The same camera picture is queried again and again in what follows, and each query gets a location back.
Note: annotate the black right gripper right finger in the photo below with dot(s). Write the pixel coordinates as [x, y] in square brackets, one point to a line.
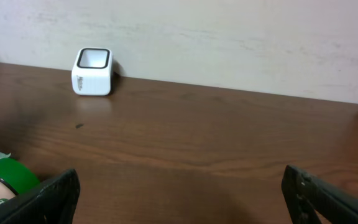
[306, 196]

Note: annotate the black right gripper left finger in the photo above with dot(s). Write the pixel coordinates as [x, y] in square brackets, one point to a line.
[53, 201]

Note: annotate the white barcode scanner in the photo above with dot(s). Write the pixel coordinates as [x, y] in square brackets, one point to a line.
[91, 74]

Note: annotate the green lidded jar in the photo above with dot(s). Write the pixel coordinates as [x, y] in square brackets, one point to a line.
[15, 179]

